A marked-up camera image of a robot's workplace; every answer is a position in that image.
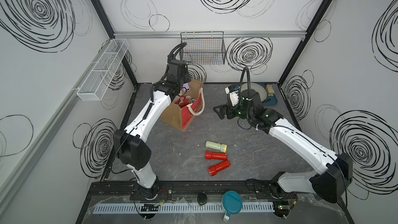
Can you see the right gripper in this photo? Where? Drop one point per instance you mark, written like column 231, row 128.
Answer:
column 227, row 107

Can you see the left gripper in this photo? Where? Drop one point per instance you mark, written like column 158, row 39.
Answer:
column 187, row 79

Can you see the red jute tote bag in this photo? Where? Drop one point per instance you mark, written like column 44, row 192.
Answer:
column 181, row 117

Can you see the green flashlight horizontal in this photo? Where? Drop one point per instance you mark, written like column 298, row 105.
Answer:
column 216, row 146

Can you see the purple flashlight horizontal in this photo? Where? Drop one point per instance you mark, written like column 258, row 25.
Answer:
column 185, row 88

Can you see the red flashlight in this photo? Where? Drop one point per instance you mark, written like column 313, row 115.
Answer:
column 214, row 170
column 209, row 155
column 184, row 101

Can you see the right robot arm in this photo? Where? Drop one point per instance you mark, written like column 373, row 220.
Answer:
column 332, row 172

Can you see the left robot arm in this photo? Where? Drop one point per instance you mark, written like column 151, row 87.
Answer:
column 130, row 143

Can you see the grey round plate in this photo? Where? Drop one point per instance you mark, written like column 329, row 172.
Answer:
column 259, row 89

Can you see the teal tray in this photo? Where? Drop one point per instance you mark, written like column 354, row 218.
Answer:
column 269, row 100

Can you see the small yellowish jar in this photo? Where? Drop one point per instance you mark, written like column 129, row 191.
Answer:
column 270, row 90

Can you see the red flashlight bottom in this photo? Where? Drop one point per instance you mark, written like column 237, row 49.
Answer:
column 214, row 170

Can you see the teal round lid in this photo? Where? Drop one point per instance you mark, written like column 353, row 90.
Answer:
column 232, row 204

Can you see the black round knob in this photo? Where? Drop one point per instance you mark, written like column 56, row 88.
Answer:
column 202, row 198

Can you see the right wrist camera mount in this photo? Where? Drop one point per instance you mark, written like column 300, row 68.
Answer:
column 232, row 92

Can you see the black wire basket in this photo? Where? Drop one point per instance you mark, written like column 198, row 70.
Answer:
column 203, row 48

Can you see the white wire shelf basket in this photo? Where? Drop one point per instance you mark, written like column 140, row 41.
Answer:
column 107, row 72

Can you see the white slotted cable duct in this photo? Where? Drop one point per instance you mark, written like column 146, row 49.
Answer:
column 178, row 208

